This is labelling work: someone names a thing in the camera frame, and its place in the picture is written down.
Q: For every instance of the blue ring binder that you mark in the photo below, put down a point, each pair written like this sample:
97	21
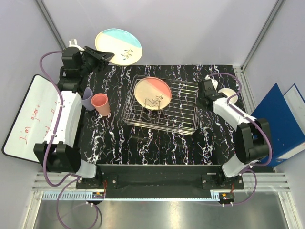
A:
286	116

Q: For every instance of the white whiteboard with red writing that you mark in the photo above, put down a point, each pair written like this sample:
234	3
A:
33	120

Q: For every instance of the red floral ceramic bowl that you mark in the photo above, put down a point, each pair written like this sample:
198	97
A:
229	92

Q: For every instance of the lavender plastic cup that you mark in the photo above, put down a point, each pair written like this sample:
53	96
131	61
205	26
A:
87	99

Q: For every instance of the pink plastic cup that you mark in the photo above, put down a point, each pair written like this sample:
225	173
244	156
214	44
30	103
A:
101	104

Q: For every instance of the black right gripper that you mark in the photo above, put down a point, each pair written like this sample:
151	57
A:
199	95

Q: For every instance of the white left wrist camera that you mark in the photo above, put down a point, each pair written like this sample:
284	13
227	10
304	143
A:
73	43

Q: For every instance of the chrome wire dish rack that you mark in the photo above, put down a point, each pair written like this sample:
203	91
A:
179	116

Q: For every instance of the right aluminium frame rail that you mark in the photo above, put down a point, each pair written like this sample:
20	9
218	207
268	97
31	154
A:
264	30

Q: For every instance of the blue and cream plate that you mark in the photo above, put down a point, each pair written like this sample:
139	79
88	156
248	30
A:
126	47

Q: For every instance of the aluminium frame rail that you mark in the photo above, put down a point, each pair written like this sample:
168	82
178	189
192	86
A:
47	17
264	30

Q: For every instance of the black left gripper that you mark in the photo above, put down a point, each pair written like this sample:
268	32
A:
101	57

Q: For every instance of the pink and cream plate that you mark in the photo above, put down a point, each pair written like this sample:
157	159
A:
152	93

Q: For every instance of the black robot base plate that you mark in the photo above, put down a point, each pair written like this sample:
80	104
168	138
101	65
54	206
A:
201	176

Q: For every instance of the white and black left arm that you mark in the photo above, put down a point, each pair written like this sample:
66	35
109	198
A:
59	152

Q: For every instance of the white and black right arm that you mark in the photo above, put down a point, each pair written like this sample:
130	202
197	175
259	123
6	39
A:
252	136

